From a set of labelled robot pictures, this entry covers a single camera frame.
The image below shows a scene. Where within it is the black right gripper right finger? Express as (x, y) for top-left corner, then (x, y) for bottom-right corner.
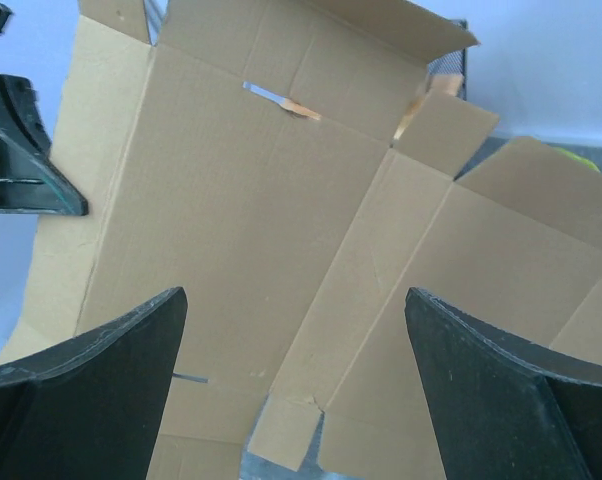
(405, 287), (602, 479)

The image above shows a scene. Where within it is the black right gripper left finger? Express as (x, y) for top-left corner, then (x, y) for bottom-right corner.
(0, 287), (188, 479)

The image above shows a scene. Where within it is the brown cardboard box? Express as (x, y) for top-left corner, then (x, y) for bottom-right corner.
(0, 1), (602, 479)

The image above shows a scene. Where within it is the green dotted plate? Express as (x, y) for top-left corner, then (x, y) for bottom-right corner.
(555, 147), (600, 172)

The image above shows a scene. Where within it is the black wire wooden shelf rack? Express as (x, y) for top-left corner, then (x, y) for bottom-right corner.
(144, 0), (467, 100)

